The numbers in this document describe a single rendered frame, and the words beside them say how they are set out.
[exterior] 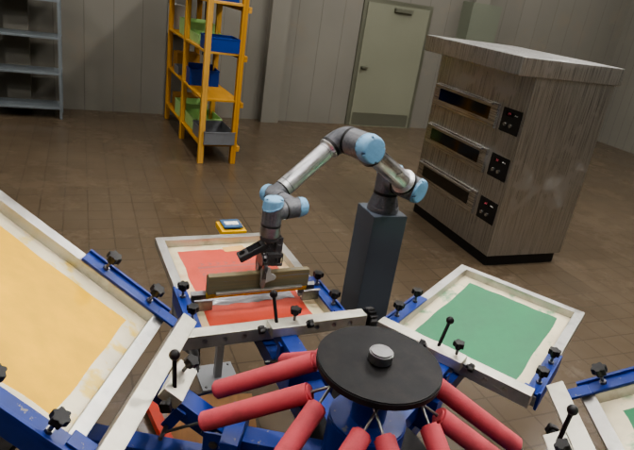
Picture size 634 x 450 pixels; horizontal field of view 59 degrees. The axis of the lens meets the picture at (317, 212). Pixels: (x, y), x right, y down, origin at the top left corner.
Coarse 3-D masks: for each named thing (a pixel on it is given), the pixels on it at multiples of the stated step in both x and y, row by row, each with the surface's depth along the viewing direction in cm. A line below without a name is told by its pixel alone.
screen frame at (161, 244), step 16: (160, 240) 255; (176, 240) 258; (192, 240) 261; (208, 240) 264; (224, 240) 268; (240, 240) 271; (256, 240) 275; (160, 256) 244; (288, 256) 258; (176, 272) 230; (320, 304) 227
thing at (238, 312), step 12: (180, 252) 254; (192, 252) 256; (204, 252) 258; (216, 252) 259; (192, 264) 245; (192, 276) 235; (204, 288) 228; (216, 312) 213; (228, 312) 214; (240, 312) 215; (252, 312) 216; (216, 324) 206; (228, 324) 207
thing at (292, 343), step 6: (288, 336) 190; (294, 336) 191; (276, 342) 192; (282, 342) 188; (288, 342) 187; (294, 342) 187; (300, 342) 188; (288, 348) 184; (294, 348) 184; (300, 348) 185
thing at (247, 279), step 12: (216, 276) 207; (228, 276) 209; (240, 276) 211; (252, 276) 213; (276, 276) 218; (288, 276) 220; (300, 276) 222; (216, 288) 209; (228, 288) 211; (240, 288) 213; (252, 288) 215
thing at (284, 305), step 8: (232, 256) 258; (256, 256) 262; (296, 296) 232; (256, 304) 222; (264, 304) 223; (272, 304) 224; (280, 304) 225; (288, 304) 226; (296, 304) 227; (304, 304) 228; (264, 312) 218; (272, 312) 218; (280, 312) 219; (288, 312) 220; (304, 312) 222
